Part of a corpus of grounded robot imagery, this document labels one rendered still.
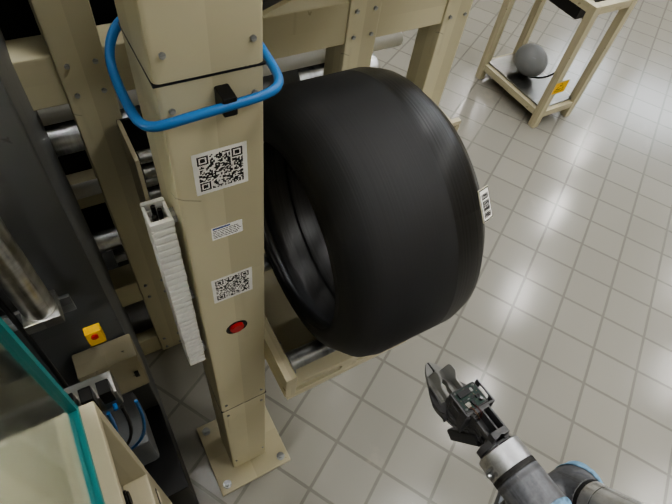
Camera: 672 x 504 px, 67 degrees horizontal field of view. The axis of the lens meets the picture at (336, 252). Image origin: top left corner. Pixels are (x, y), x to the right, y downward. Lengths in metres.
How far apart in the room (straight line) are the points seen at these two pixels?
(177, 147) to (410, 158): 0.38
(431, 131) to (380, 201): 0.17
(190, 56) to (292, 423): 1.70
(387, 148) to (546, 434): 1.73
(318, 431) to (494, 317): 0.99
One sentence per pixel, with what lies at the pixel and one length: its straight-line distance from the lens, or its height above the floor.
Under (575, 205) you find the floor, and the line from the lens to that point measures 3.20.
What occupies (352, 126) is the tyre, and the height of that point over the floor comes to 1.47.
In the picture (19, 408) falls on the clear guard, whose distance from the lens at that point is 0.58.
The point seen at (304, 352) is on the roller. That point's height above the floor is 0.92.
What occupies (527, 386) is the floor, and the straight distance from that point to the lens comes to 2.41.
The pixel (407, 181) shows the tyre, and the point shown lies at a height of 1.43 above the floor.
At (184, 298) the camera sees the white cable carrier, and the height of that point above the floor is 1.22.
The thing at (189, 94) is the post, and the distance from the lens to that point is 0.61.
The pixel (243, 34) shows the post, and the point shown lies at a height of 1.70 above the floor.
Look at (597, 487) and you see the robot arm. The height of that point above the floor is 1.04.
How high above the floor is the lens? 2.00
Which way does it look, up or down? 53 degrees down
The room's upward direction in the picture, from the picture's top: 11 degrees clockwise
